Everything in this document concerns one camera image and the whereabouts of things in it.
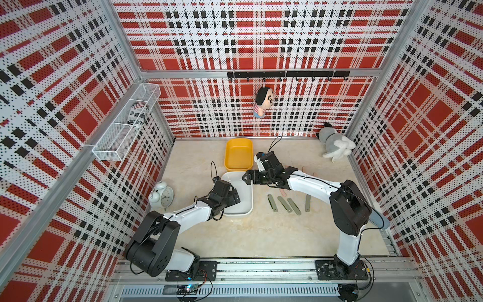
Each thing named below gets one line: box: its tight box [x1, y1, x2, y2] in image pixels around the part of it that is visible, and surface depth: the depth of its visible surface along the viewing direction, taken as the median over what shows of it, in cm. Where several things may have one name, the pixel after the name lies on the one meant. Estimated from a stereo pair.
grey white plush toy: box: [315, 121, 356, 163], surface depth 109 cm
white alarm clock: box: [148, 181, 175, 212], surface depth 88 cm
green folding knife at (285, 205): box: [277, 195, 294, 214], surface depth 95 cm
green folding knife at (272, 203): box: [267, 193, 278, 213], surface depth 95 cm
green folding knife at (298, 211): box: [286, 197, 302, 216], surface depth 93 cm
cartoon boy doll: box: [254, 86, 274, 118], surface depth 94 cm
